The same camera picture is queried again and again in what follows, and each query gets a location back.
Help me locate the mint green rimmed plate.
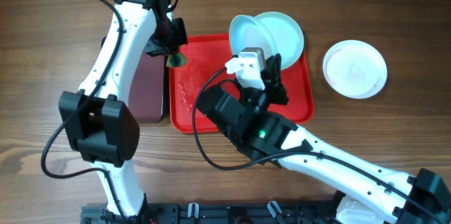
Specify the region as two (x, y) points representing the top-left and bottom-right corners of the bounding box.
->
(256, 11), (304, 70)

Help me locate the black tray with water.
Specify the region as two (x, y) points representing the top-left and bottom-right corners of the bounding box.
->
(128, 51), (167, 124)

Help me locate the white plate with red stain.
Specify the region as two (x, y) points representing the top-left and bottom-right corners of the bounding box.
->
(323, 39), (388, 99)

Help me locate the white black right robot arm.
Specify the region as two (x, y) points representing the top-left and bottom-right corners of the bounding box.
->
(194, 48), (450, 223)

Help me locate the light blue stained plate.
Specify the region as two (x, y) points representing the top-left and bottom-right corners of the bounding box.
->
(229, 15), (278, 59)

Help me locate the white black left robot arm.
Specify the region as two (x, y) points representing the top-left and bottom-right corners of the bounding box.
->
(58, 0), (188, 223)

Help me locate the red plastic tray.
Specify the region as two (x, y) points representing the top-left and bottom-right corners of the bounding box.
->
(168, 34), (315, 134)

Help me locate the green yellow sponge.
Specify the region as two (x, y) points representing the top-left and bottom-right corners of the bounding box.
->
(166, 52), (187, 68)

